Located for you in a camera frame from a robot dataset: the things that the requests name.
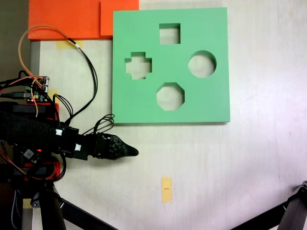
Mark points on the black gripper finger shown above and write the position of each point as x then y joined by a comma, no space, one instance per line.
122,149

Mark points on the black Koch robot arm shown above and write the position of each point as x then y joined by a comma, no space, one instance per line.
36,134

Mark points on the large orange flat block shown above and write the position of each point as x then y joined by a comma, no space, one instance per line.
62,19

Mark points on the long yellow tape strip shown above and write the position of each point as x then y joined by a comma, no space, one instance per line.
166,189

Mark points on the small yellow tape piece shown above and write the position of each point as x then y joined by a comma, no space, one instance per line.
27,203
53,92

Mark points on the black tripod leg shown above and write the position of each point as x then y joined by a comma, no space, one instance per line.
51,215
293,215

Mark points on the wide yellow tape piece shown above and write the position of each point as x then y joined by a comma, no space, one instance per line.
63,44

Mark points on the green shape sorter board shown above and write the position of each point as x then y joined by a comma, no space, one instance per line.
144,31

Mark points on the red arm base mount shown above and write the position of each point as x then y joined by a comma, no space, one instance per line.
56,112

